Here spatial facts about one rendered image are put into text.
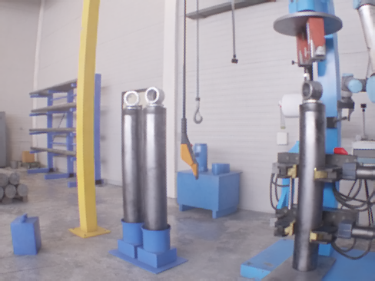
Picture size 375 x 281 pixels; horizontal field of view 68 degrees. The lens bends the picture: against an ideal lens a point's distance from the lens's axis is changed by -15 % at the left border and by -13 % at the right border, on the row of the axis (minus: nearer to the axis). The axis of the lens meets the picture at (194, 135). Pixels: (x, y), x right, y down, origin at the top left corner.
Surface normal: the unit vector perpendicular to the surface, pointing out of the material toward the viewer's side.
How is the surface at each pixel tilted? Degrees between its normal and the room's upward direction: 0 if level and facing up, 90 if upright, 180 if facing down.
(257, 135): 90
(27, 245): 90
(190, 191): 90
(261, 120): 90
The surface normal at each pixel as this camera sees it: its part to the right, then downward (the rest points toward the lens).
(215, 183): -0.65, 0.01
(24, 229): 0.25, 0.02
